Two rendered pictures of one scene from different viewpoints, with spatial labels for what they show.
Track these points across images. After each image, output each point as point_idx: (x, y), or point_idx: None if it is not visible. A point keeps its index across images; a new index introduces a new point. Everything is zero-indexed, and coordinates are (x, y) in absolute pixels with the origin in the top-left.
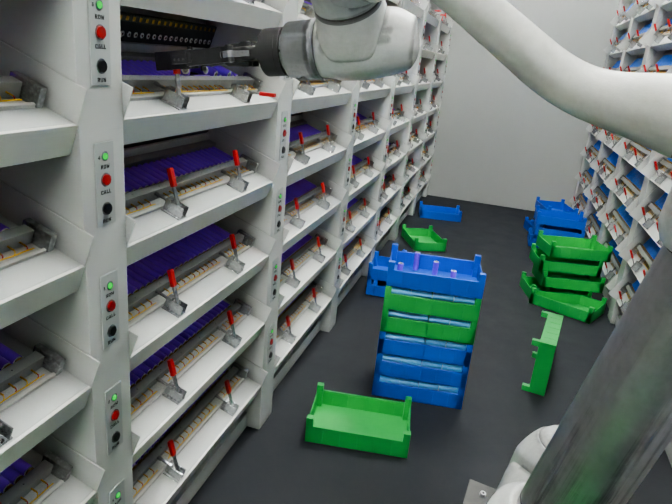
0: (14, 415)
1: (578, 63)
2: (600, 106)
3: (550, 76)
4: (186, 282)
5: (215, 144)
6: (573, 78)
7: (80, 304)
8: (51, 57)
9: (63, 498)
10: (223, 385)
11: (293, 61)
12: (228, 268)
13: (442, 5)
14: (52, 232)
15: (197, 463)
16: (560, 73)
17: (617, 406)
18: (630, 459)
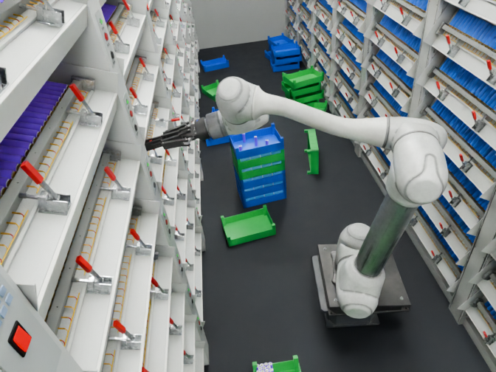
0: (173, 319)
1: (342, 122)
2: (353, 136)
3: (333, 131)
4: None
5: None
6: (342, 129)
7: (173, 269)
8: (139, 195)
9: (187, 331)
10: None
11: (217, 136)
12: (179, 199)
13: (289, 118)
14: (156, 252)
15: (201, 284)
16: (337, 128)
17: (384, 239)
18: (389, 250)
